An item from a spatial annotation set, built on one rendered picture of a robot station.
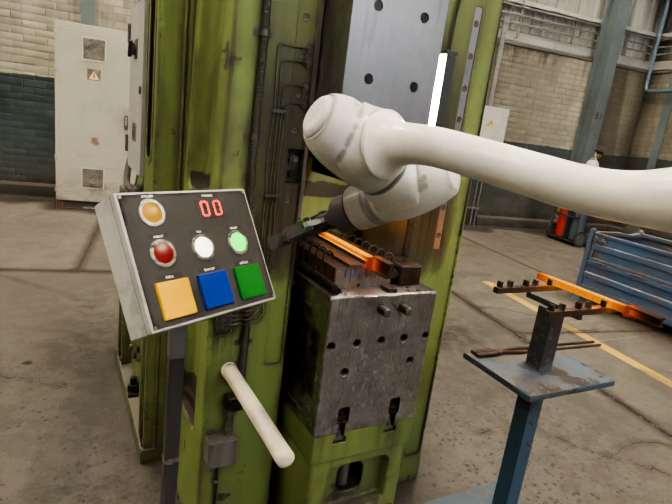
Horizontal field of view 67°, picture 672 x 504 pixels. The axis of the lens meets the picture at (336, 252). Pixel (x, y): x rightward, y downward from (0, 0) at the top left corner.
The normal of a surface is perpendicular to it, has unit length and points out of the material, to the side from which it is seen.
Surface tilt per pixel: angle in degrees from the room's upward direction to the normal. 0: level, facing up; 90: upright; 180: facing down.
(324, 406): 90
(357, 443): 90
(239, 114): 90
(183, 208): 60
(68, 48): 90
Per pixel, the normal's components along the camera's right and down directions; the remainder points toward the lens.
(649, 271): -0.90, -0.02
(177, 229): 0.75, -0.27
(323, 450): 0.48, 0.27
